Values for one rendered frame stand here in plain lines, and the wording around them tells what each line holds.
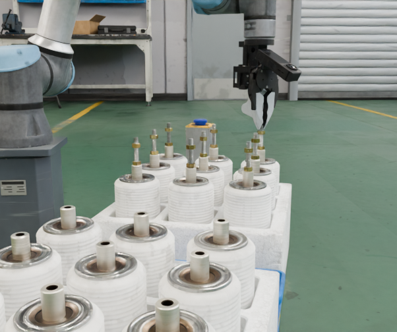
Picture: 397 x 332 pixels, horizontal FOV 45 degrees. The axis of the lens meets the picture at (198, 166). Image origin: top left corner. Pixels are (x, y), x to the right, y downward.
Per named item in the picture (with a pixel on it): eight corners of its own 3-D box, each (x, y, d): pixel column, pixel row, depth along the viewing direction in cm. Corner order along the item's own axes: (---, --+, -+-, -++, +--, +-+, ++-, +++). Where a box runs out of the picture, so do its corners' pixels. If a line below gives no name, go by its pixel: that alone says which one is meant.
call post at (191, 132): (185, 230, 142) (184, 127, 135) (191, 222, 148) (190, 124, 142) (208, 232, 140) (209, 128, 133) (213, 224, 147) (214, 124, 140)
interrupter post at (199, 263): (186, 282, 54) (186, 256, 54) (192, 274, 57) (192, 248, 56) (207, 285, 54) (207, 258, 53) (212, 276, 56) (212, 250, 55)
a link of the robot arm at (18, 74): (-21, 103, 109) (-27, 43, 106) (12, 99, 122) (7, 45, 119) (27, 105, 107) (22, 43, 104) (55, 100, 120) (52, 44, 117)
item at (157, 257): (102, 358, 70) (96, 242, 66) (128, 323, 79) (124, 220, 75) (164, 368, 67) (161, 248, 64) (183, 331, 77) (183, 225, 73)
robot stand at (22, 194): (-21, 274, 113) (-34, 150, 106) (5, 244, 131) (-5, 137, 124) (59, 272, 114) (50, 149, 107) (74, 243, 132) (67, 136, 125)
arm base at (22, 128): (-23, 148, 108) (-28, 105, 106) (0, 138, 123) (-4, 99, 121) (44, 147, 109) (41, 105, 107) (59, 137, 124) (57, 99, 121)
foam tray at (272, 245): (93, 300, 101) (89, 219, 97) (152, 235, 138) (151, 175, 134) (279, 322, 92) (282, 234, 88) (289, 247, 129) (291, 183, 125)
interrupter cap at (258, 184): (221, 187, 95) (221, 184, 95) (241, 180, 101) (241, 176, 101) (254, 193, 91) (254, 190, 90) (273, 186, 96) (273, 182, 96)
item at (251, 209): (213, 270, 99) (214, 186, 95) (239, 255, 106) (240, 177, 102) (253, 283, 93) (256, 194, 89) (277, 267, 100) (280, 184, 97)
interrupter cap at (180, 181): (184, 177, 103) (184, 174, 103) (215, 181, 100) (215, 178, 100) (165, 185, 97) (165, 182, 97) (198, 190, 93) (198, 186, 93)
